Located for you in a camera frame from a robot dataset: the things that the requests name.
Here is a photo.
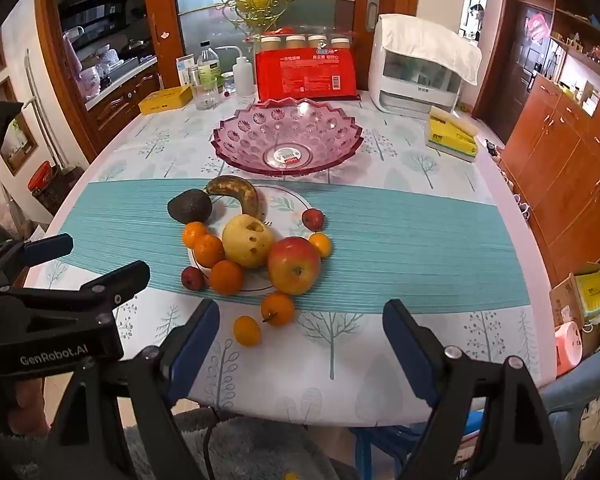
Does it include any orange plate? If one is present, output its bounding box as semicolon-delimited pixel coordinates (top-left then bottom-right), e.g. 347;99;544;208
209;260;244;296

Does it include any orange with stem front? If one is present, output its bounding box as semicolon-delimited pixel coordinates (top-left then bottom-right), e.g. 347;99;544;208
260;292;296;327

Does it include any yellow pear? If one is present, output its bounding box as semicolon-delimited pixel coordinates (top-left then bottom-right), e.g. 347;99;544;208
221;214;275;270

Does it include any red yellow apple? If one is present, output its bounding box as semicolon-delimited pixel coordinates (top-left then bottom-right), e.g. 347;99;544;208
268;236;322;296

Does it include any brown spotted banana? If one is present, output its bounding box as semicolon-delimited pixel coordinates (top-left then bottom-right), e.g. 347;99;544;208
204;176;260;218

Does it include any small yellow orange front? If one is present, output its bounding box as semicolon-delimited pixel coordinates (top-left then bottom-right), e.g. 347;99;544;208
233;315;262;348

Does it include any dark avocado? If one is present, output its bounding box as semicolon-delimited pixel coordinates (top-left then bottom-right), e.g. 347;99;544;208
168;188;212;224

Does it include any small orange right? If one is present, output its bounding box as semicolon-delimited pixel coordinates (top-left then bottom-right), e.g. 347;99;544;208
309;232;332;258

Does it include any red lychee right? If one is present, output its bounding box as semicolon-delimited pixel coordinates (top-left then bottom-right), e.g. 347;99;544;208
301;208;325;232

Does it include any white leaf print plate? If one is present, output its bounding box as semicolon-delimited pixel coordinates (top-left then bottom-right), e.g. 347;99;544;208
207;184;311;297

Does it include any cardboard box on floor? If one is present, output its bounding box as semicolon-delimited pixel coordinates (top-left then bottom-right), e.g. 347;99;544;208
550;262;600;358

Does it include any yellow flat box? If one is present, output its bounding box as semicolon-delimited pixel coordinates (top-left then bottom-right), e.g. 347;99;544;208
138;86;193;115

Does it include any clear glass cup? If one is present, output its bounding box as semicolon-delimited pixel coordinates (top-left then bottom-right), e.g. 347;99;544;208
195;76;219;110

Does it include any yellow tissue box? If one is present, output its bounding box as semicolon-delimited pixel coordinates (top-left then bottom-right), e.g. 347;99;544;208
425;106;478;162

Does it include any pink glass fruit bowl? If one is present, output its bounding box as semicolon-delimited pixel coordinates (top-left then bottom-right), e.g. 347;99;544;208
211;98;363;177

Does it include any green label bottle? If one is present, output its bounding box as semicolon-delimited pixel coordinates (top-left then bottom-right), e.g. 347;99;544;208
197;40;221;91

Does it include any wooden cabinet right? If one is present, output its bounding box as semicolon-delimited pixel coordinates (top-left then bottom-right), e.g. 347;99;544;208
502;0;600;285

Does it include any white squeeze bottle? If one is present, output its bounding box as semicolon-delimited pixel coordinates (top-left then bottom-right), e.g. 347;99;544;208
233;56;256;98

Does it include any white countertop appliance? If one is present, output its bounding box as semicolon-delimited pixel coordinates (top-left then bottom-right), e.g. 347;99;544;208
367;23;468;118

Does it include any red paper cup package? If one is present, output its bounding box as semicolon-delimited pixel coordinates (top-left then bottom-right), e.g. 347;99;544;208
256;48;358;101

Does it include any white cloth on appliance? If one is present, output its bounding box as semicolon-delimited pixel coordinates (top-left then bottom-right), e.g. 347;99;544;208
377;13;482;86

